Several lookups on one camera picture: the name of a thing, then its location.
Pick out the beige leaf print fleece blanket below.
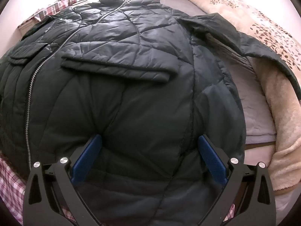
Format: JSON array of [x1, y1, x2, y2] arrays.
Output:
[[186, 0, 301, 196]]

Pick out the pink plaid cloth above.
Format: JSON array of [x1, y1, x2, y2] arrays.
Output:
[[17, 0, 91, 27]]

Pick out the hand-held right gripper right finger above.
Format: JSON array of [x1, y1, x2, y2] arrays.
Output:
[[198, 134, 277, 226]]

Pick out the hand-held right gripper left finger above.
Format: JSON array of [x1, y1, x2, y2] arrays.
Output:
[[22, 134, 103, 226]]

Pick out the thin black cable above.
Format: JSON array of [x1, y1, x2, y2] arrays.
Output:
[[71, 0, 103, 6]]

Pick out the dark green quilted jacket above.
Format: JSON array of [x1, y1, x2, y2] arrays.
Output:
[[0, 0, 301, 226]]

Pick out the person's pink plaid pants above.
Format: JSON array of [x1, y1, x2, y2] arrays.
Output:
[[0, 157, 78, 226]]

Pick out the bed with grey sheet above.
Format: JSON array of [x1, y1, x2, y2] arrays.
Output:
[[118, 0, 278, 150]]

